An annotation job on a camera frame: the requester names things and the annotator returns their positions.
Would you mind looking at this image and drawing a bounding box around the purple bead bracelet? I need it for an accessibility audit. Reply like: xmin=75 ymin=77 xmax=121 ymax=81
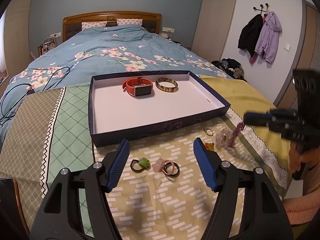
xmin=226 ymin=122 xmax=247 ymax=149

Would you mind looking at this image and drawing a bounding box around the green stone ring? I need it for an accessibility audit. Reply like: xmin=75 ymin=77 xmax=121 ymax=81
xmin=130 ymin=157 xmax=152 ymax=173

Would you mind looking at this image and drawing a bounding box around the clear crystal bracelet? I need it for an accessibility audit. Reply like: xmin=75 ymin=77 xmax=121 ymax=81
xmin=215 ymin=128 xmax=233 ymax=149

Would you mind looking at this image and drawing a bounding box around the black double ring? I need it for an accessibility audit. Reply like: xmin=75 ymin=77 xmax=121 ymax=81
xmin=162 ymin=160 xmax=181 ymax=178

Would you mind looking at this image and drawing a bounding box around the right hand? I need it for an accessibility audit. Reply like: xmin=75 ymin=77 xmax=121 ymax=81
xmin=289 ymin=141 xmax=319 ymax=180

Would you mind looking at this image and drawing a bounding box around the dark blue shallow tray box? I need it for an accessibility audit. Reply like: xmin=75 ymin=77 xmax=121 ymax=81
xmin=88 ymin=70 xmax=230 ymax=147

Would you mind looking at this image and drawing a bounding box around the patchwork table cloth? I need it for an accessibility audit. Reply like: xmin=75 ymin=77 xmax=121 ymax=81
xmin=1 ymin=76 xmax=290 ymax=239

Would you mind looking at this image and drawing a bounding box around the pile of dark clothes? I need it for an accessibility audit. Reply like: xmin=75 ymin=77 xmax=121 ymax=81
xmin=212 ymin=58 xmax=246 ymax=81

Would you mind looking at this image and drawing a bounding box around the orange smart watch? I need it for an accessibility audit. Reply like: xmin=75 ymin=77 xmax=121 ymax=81
xmin=122 ymin=77 xmax=153 ymax=97

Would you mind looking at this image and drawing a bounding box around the tortoiseshell bangle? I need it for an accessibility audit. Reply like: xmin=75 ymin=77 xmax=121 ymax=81
xmin=155 ymin=77 xmax=178 ymax=93

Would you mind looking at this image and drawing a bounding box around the purple jacket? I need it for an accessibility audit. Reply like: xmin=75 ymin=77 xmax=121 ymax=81
xmin=249 ymin=11 xmax=282 ymax=64

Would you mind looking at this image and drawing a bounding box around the black jacket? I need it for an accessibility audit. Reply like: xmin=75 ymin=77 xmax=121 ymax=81
xmin=238 ymin=14 xmax=264 ymax=57

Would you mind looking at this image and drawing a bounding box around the pink knitted sleeve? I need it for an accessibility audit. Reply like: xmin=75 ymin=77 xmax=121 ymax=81
xmin=282 ymin=164 xmax=320 ymax=225

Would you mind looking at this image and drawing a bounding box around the blue floral duvet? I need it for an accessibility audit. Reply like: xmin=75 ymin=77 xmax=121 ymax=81
xmin=1 ymin=24 xmax=229 ymax=141

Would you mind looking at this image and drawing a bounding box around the beige wardrobe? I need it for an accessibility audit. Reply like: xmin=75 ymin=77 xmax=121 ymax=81
xmin=191 ymin=0 xmax=236 ymax=62

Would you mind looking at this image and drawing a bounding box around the right floral pillow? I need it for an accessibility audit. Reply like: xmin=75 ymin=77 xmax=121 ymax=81
xmin=117 ymin=18 xmax=143 ymax=26

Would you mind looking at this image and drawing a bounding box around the floral pillow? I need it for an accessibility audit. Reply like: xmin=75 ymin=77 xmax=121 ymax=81
xmin=81 ymin=21 xmax=107 ymax=30
xmin=117 ymin=18 xmax=143 ymax=26

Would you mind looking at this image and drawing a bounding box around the left floral pillow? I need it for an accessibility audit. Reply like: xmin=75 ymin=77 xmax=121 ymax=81
xmin=81 ymin=21 xmax=107 ymax=30

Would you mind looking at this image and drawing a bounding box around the wooden headboard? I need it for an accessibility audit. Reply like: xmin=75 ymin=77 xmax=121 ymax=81
xmin=62 ymin=11 xmax=162 ymax=42

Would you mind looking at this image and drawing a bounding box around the wall light switch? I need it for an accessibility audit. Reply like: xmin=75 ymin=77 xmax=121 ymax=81
xmin=284 ymin=43 xmax=291 ymax=51

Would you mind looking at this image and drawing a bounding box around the wall coat hook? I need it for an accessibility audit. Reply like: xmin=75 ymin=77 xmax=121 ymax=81
xmin=253 ymin=3 xmax=269 ymax=14

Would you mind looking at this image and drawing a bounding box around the black charger cable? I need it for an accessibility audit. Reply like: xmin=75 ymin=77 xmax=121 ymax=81
xmin=0 ymin=65 xmax=71 ymax=127

